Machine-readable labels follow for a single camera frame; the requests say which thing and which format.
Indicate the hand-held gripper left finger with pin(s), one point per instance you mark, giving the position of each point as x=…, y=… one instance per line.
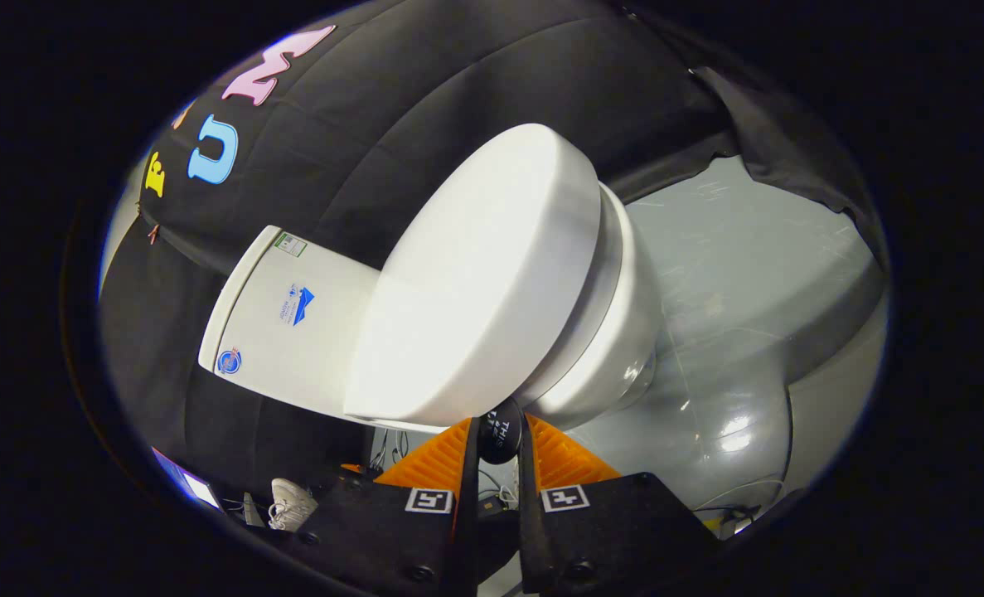
x=468, y=506

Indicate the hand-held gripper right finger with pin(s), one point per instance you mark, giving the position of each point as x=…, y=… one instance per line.
x=528, y=514

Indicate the black round lid knob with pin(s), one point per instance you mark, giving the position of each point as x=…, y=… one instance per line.
x=500, y=435

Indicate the white toilet lid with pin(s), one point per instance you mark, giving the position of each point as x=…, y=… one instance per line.
x=475, y=282

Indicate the white sneaker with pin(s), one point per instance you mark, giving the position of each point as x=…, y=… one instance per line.
x=293, y=502

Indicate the glowing screen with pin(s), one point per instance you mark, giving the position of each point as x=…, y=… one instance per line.
x=193, y=487

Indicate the black backdrop cloth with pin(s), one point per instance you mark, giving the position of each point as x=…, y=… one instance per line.
x=392, y=108

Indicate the small red clip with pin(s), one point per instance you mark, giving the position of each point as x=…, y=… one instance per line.
x=153, y=234

